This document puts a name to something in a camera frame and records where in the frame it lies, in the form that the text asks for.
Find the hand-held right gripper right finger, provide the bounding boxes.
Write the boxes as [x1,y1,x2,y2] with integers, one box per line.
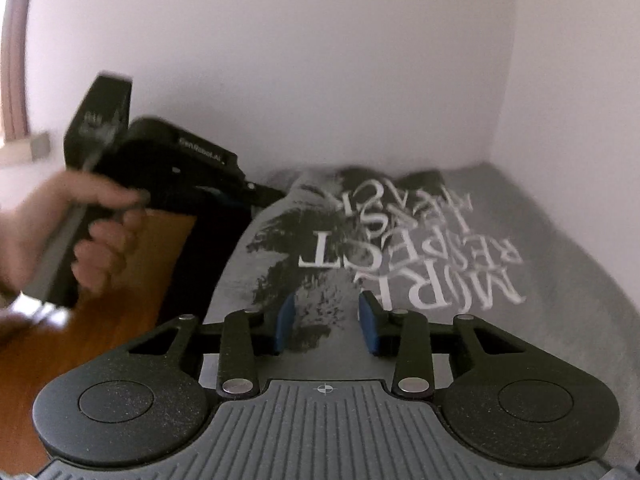
[358,290,521,400]

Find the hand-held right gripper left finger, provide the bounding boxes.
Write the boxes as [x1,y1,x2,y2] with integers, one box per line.
[127,294,297,401]

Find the wooden window frame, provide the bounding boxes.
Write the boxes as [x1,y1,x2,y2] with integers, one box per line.
[0,0,38,143]

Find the person's left hand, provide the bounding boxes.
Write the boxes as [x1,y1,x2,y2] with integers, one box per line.
[0,169,148,293]

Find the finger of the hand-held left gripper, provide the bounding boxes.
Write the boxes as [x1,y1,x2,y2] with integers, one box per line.
[245,182,288,209]

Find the dark grey printed t-shirt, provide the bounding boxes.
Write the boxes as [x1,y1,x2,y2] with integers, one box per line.
[202,160,640,461]

